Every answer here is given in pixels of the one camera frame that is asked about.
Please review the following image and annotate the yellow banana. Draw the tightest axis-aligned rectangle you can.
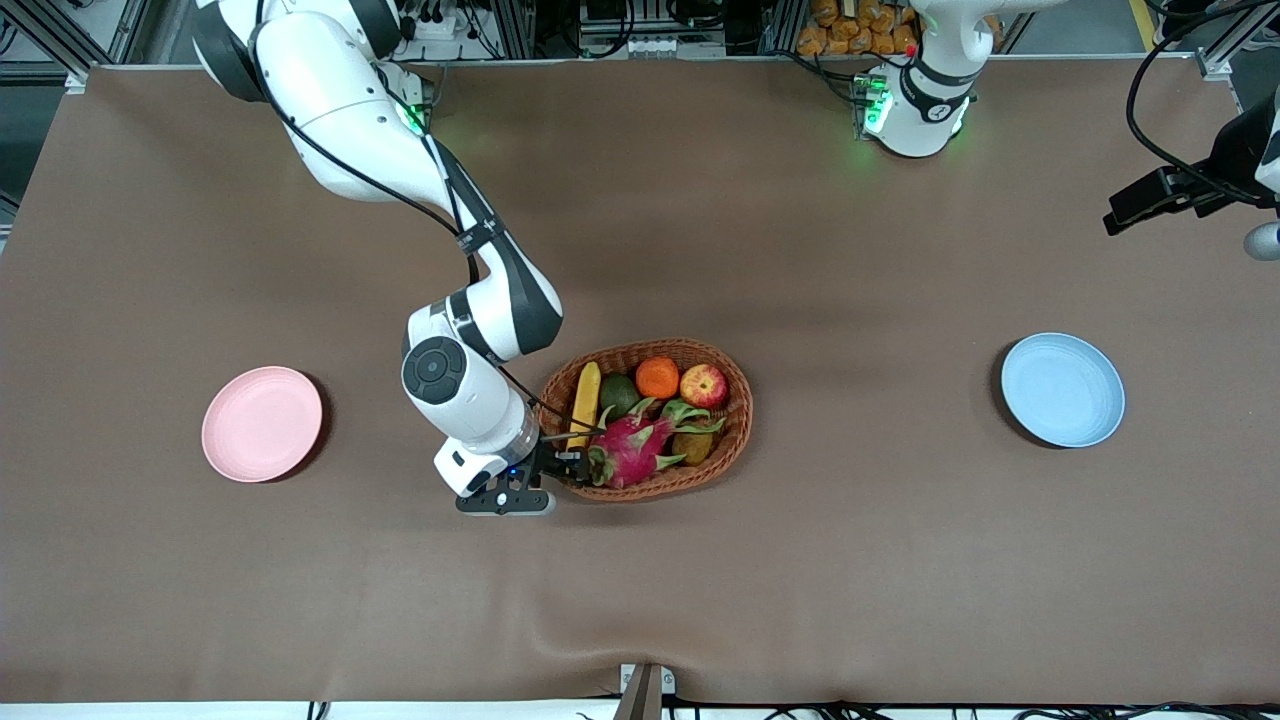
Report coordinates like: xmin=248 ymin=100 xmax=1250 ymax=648
xmin=566 ymin=362 xmax=603 ymax=453

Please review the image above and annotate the red yellow apple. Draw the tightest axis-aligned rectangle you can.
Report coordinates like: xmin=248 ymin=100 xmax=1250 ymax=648
xmin=679 ymin=364 xmax=730 ymax=411

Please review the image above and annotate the pink dragon fruit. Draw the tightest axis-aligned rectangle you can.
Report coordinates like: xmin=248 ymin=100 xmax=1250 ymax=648
xmin=584 ymin=397 xmax=728 ymax=490

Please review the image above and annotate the green avocado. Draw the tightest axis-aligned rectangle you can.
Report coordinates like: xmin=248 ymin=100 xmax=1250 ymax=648
xmin=599 ymin=373 xmax=642 ymax=419

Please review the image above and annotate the brown kiwi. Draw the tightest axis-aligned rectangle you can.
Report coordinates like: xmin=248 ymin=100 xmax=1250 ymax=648
xmin=671 ymin=425 xmax=716 ymax=467

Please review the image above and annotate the orange fruit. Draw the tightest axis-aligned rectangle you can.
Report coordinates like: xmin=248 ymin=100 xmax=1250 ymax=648
xmin=635 ymin=356 xmax=681 ymax=401

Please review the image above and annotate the brown wicker basket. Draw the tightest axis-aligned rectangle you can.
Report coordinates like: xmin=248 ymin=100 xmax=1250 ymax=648
xmin=537 ymin=338 xmax=755 ymax=501

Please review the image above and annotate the pink plate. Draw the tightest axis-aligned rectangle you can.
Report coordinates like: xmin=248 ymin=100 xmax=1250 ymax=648
xmin=201 ymin=366 xmax=324 ymax=484

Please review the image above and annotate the blue plate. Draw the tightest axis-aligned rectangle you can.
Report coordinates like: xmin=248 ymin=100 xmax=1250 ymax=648
xmin=1001 ymin=332 xmax=1127 ymax=449

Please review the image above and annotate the brown table cloth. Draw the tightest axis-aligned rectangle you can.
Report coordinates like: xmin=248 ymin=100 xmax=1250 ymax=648
xmin=0 ymin=58 xmax=1280 ymax=707

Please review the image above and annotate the bag of orange bread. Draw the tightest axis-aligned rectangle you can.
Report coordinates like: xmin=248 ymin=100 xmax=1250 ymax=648
xmin=797 ymin=0 xmax=923 ymax=58

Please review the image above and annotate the white power strip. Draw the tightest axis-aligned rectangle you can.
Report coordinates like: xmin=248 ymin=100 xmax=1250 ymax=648
xmin=398 ymin=3 xmax=473 ymax=43

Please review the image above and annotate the aluminium frame profile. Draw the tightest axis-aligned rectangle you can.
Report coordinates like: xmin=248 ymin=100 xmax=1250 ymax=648
xmin=0 ymin=0 xmax=98 ymax=94
xmin=1195 ymin=0 xmax=1280 ymax=84

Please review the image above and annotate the grey metal mount bracket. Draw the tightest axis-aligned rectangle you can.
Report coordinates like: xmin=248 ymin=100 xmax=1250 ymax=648
xmin=612 ymin=662 xmax=678 ymax=720

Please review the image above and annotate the black floor cable bundle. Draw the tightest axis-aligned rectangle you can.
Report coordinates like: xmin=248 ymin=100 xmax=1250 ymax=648
xmin=575 ymin=699 xmax=1280 ymax=720

